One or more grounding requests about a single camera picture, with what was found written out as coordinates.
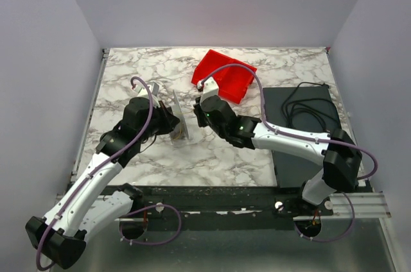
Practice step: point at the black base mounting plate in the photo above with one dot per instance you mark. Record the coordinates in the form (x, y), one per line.
(216, 208)

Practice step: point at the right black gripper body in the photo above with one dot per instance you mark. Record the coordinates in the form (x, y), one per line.
(199, 113)

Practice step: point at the white plastic cable spool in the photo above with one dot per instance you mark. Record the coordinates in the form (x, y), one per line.
(180, 132)

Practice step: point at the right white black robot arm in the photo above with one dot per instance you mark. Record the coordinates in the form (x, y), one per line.
(335, 153)

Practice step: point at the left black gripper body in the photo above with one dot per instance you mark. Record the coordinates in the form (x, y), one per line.
(167, 118)

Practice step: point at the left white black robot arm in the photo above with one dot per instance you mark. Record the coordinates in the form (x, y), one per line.
(62, 234)

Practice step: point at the aluminium extrusion rail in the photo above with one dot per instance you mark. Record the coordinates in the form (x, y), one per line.
(353, 204)

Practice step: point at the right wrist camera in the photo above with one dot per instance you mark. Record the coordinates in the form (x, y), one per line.
(208, 88)

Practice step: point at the black flat box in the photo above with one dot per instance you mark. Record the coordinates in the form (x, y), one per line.
(307, 107)

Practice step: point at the red plastic bin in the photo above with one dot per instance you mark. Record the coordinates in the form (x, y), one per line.
(233, 82)

